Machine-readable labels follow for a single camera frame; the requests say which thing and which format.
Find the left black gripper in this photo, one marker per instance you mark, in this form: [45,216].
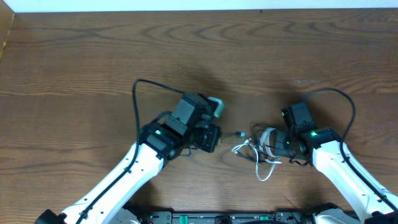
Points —
[210,137]

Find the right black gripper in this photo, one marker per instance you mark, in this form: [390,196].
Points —
[280,143]

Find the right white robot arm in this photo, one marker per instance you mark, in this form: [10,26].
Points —
[325,150]

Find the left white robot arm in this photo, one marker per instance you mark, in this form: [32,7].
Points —
[160,141]

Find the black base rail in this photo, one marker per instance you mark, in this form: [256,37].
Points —
[327,213]

